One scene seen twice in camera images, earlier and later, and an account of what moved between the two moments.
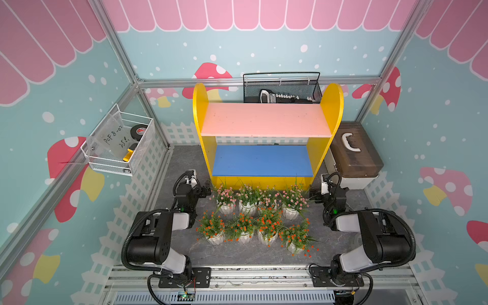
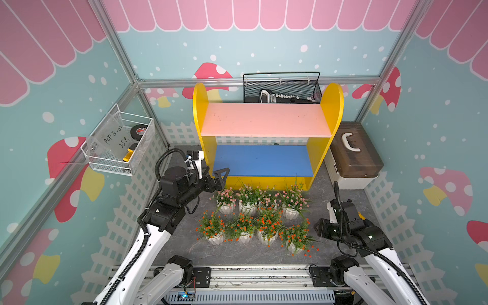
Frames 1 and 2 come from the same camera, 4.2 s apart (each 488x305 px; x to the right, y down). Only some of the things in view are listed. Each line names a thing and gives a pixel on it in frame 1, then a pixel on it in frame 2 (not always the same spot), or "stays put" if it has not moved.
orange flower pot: x=295 y=237 stays put
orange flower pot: x=267 y=223 stays put
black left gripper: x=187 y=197 -> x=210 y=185
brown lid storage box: x=353 y=156 stays put
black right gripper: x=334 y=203 -> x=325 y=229
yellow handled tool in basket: x=130 y=150 stays put
